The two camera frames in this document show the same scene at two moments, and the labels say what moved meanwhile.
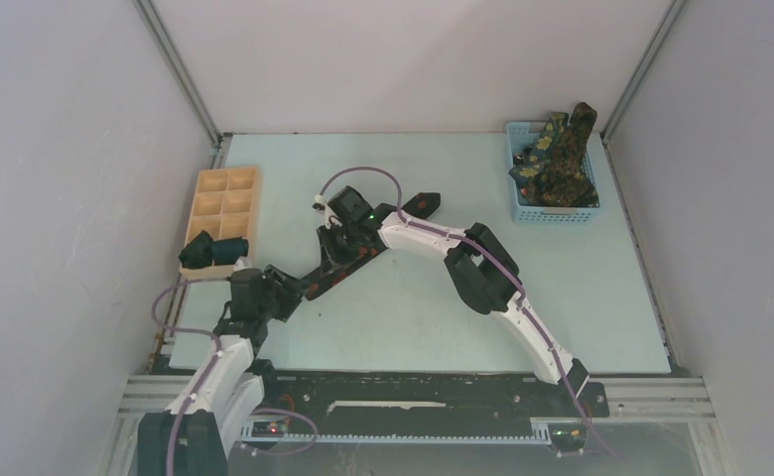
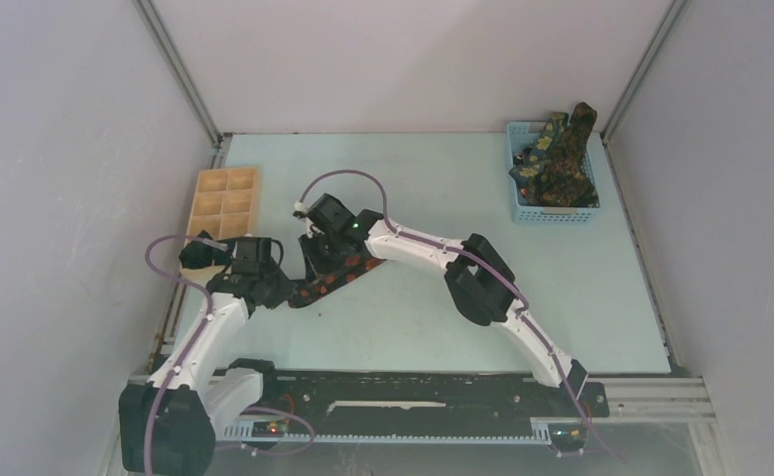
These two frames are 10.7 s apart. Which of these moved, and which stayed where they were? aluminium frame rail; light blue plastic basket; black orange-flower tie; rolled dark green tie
Moved: black orange-flower tie
Stayed: light blue plastic basket; rolled dark green tie; aluminium frame rail
